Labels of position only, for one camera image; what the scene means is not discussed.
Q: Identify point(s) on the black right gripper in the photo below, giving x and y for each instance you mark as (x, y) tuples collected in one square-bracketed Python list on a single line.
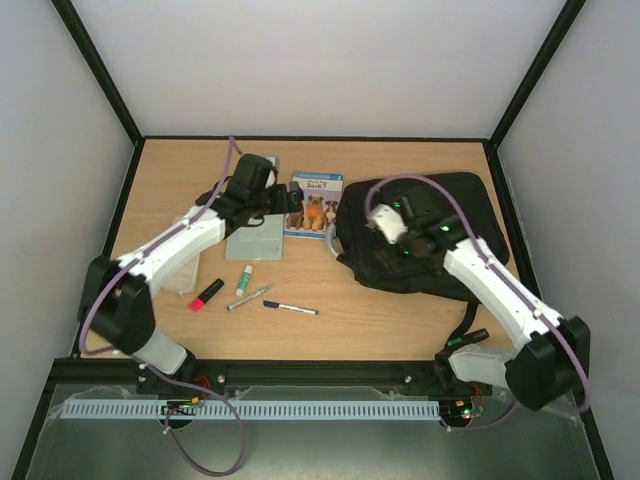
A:
[(409, 210)]

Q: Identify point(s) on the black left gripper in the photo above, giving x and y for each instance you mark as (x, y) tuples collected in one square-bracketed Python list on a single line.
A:
[(284, 205)]

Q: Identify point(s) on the black student backpack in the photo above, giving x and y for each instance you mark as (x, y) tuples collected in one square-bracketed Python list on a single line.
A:
[(415, 263)]

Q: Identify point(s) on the dog picture book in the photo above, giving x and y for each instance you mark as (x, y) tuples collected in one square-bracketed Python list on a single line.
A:
[(321, 193)]

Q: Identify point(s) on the green highlighter black body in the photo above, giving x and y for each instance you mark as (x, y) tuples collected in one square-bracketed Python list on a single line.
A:
[(472, 337)]

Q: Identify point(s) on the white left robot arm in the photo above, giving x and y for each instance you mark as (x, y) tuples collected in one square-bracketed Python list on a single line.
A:
[(117, 297)]

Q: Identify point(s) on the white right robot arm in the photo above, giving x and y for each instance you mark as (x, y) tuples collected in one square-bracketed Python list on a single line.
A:
[(549, 354)]

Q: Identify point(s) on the pale green notebook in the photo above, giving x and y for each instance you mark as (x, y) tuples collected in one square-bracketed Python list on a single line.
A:
[(262, 239)]

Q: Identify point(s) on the blue capped white pen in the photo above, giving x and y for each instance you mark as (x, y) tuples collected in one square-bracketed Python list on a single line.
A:
[(283, 306)]

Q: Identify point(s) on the silver green pen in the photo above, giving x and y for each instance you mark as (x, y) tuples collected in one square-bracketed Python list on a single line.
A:
[(250, 297)]

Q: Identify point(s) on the pink highlighter black body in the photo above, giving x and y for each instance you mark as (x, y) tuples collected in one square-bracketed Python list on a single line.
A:
[(206, 295)]

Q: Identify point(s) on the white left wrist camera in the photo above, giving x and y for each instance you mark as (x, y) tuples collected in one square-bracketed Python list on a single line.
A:
[(271, 178)]

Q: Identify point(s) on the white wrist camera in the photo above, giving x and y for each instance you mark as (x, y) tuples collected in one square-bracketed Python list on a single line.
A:
[(388, 221), (271, 178)]

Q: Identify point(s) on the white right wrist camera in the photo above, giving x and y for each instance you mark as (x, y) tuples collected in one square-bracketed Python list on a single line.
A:
[(388, 221)]

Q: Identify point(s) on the black cage frame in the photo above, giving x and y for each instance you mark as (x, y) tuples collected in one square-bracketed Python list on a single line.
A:
[(76, 28)]

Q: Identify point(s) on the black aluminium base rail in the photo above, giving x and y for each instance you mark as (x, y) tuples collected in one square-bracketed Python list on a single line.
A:
[(413, 378)]

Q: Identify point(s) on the light blue cable duct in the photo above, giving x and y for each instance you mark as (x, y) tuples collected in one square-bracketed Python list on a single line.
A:
[(252, 410)]

